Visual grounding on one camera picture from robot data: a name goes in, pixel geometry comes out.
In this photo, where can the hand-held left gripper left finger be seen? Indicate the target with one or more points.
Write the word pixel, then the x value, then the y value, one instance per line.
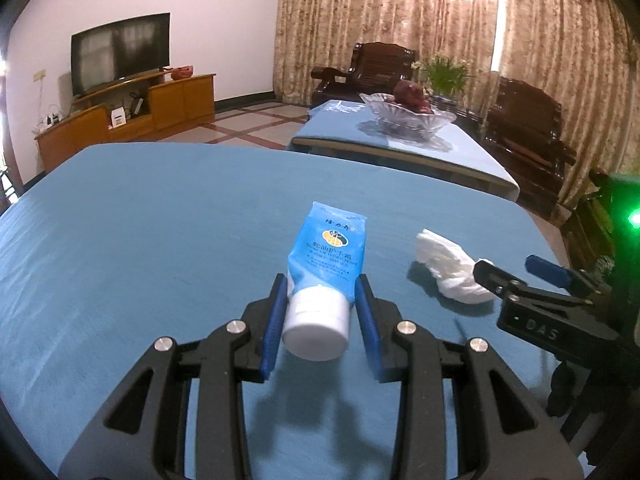
pixel 272 325

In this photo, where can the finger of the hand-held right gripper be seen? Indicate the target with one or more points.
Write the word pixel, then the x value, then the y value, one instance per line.
pixel 547 267
pixel 492 275

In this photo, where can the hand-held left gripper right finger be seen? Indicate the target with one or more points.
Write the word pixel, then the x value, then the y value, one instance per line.
pixel 367 330

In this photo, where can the white tissue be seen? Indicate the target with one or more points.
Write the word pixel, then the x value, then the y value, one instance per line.
pixel 450 265

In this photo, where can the blue cream tube white cap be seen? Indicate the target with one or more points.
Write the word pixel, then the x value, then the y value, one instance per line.
pixel 325 260

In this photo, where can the coffee table with blue cloth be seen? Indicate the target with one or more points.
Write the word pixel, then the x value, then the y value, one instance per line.
pixel 465 155

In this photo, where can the dark wooden armchair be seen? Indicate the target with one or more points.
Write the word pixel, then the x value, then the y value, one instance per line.
pixel 380 65
pixel 525 110

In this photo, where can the glass fruit bowl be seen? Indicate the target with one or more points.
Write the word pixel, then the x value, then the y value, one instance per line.
pixel 400 120

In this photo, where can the large red fruit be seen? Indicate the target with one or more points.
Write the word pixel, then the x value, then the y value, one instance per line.
pixel 407 92

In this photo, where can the potted flowering plant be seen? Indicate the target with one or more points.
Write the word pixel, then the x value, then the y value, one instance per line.
pixel 442 72

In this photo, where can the patterned beige curtain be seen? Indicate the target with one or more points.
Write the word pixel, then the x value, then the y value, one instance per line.
pixel 550 25
pixel 325 25

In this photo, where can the wooden television cabinet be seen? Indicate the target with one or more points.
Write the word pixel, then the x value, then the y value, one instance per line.
pixel 180 100

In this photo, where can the small white box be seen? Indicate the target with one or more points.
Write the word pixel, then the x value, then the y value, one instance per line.
pixel 117 118

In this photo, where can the red ornament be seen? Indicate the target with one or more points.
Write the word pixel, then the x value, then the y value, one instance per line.
pixel 182 72

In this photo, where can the flat screen television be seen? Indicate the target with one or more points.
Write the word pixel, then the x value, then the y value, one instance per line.
pixel 120 50

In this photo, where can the wall socket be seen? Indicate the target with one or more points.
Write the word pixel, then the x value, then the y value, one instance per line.
pixel 39 76

